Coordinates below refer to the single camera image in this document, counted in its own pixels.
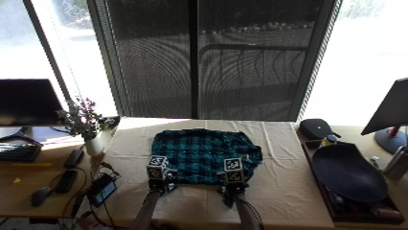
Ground white marker cube left glove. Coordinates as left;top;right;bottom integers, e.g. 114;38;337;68
144;154;171;181

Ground grey computer mouse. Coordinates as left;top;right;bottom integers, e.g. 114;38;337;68
29;186;53;208

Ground black glove cable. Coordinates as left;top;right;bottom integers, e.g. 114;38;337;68
241;196;265;230

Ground large dark blue bowl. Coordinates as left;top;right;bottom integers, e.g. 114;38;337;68
310;142;389;204

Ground bottle with yellow label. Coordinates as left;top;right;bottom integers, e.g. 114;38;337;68
318;134;338;149

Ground teal plaid shirt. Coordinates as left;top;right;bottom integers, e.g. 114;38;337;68
150;127;264;209

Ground small device with blue screen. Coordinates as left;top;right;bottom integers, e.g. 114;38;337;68
85;173;118;208

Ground black device cable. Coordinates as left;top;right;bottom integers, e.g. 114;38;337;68
49;166;116;230

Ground yellow pencil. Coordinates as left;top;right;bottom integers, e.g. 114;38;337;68
10;162;53;169

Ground white marker cube right glove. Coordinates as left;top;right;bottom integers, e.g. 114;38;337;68
223;157;245;184

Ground silver metal bottle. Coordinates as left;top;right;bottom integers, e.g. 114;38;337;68
382;146;408;182

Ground cream tablecloth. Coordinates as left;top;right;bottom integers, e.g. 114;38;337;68
90;117;337;230

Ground white marker cube glove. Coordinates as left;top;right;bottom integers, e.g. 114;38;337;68
144;154;171;181
223;157;245;184

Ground black keyboard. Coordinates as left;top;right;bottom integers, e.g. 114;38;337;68
0;142;43;163

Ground dark monitor with round stand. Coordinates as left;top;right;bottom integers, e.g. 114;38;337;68
360;77;408;155

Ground flowering plant in white vase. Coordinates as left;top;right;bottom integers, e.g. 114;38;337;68
55;97;116;157

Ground person's left hand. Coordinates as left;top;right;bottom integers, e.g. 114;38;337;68
146;174;179;196

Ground dark mesh window screen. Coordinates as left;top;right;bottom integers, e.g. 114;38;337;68
85;0;344;123

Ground dark wooden tray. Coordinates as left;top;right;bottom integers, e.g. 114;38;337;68
300;139;406;225

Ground red object in tray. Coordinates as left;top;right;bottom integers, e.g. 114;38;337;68
372;207;402;220

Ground black zip case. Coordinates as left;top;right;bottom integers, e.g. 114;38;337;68
297;118;341;141

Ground person's right hand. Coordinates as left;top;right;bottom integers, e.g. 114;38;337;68
215;172;248;197

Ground black computer monitor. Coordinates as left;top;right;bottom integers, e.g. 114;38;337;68
0;78;66;127

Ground black phone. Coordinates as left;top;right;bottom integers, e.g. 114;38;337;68
53;169;78;194

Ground black remote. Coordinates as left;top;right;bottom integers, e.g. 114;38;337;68
62;149;85;170

